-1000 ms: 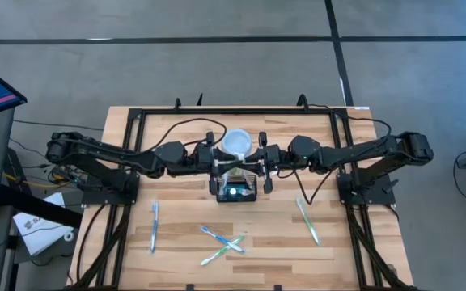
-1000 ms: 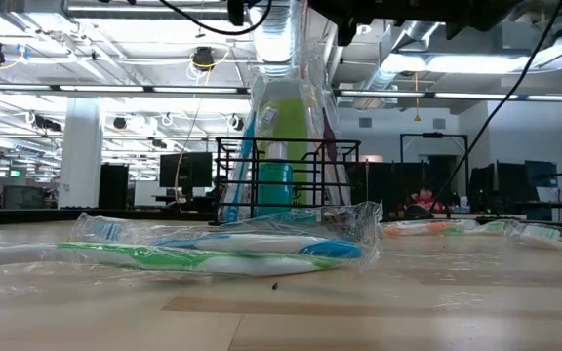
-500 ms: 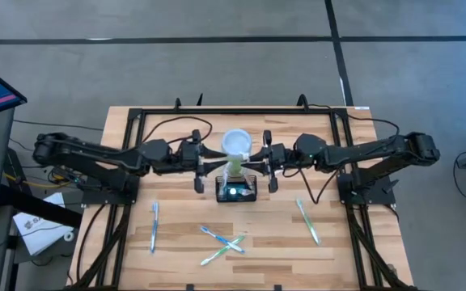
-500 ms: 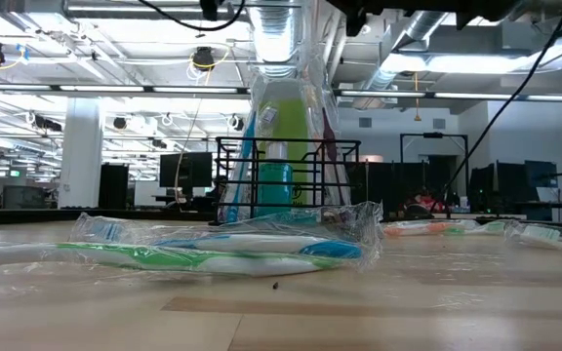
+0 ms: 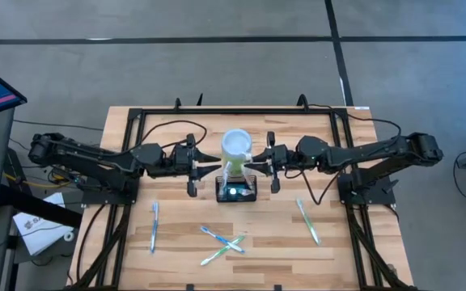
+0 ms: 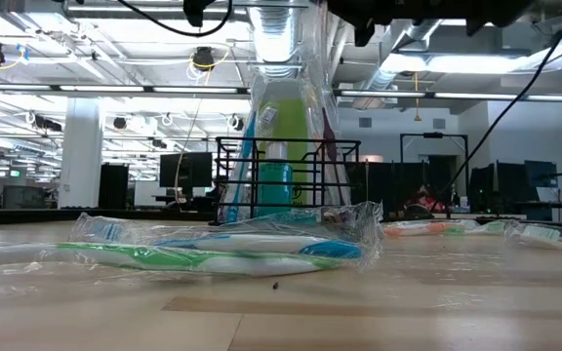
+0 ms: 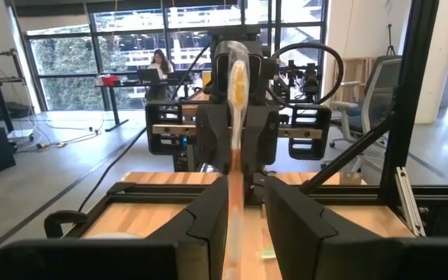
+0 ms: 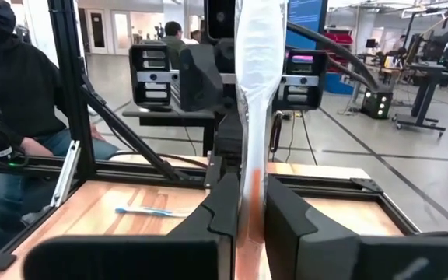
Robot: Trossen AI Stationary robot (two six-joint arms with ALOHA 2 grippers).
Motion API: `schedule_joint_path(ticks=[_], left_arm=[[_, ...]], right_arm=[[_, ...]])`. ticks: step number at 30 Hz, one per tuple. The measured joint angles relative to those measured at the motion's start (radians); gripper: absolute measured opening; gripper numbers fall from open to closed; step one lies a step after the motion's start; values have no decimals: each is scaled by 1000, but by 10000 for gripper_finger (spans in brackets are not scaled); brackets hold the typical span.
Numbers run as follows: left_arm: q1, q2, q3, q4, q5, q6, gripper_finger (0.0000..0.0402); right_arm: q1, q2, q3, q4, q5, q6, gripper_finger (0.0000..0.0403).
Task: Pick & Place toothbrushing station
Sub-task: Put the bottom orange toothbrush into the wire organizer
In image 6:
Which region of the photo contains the black table frame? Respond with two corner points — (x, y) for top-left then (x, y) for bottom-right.
(0, 207), (562, 231)

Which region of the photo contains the blue mouthwash bottle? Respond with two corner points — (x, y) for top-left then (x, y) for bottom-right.
(254, 140), (295, 219)

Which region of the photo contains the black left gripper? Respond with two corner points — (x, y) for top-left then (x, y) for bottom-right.
(181, 0), (218, 29)

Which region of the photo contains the grey equipment box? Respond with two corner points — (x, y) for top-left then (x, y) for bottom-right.
(1, 184), (47, 210)

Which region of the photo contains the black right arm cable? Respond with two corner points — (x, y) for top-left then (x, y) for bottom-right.
(434, 0), (562, 214)

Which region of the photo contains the white building column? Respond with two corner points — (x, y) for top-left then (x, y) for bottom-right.
(58, 97), (104, 211)

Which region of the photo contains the orange toothbrush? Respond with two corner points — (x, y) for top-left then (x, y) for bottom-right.
(382, 219), (480, 239)

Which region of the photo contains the black left wrist camera cable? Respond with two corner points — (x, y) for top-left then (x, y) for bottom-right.
(114, 0), (234, 39)

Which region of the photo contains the dark blue monitor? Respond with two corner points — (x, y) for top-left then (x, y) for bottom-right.
(524, 160), (559, 189)

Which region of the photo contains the black wire basket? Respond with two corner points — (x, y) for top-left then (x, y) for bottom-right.
(215, 136), (363, 225)

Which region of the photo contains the black metal frame stand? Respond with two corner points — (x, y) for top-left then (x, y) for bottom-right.
(399, 132), (471, 211)

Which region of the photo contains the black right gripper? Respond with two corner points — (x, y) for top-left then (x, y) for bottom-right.
(327, 0), (536, 48)

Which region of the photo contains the black computer monitor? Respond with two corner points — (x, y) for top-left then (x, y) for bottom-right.
(158, 151), (214, 189)

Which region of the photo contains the long ceiling light strip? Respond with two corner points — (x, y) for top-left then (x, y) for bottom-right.
(0, 82), (562, 103)

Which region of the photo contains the person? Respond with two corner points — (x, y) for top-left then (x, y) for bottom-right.
(402, 184), (438, 215)

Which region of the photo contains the black cabinet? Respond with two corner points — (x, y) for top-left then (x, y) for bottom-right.
(98, 163), (130, 210)

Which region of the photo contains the yellow hanging pendant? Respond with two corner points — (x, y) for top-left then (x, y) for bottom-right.
(412, 71), (422, 123)

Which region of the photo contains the silver ribbed air duct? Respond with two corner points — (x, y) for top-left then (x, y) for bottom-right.
(358, 19), (462, 94)
(247, 0), (302, 83)

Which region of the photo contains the green disinfecting wipes canister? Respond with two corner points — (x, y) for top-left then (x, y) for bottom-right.
(253, 79), (326, 223)

